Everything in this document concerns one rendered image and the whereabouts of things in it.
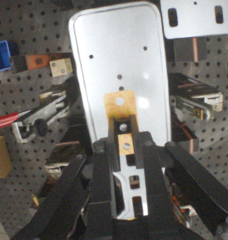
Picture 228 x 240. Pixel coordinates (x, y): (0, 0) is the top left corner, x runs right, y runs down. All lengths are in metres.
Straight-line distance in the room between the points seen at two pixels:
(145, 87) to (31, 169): 0.76
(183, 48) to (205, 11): 0.10
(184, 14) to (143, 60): 0.15
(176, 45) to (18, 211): 1.21
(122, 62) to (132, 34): 0.07
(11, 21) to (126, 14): 0.55
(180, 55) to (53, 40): 0.50
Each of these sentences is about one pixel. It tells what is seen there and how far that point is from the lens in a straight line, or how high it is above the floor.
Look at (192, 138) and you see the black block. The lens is 0.57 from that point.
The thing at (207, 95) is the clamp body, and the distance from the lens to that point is 0.48.
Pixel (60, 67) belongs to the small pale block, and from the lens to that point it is 0.42.
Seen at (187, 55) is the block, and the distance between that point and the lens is 0.52.
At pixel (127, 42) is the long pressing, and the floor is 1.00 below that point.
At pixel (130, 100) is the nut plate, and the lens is 0.22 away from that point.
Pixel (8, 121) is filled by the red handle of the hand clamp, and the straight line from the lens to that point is 0.41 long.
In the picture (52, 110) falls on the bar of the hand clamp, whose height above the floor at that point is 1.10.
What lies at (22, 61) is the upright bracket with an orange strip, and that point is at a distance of 0.33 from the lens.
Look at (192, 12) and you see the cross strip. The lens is 0.51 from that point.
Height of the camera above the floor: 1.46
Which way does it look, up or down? 70 degrees down
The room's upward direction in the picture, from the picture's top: 176 degrees counter-clockwise
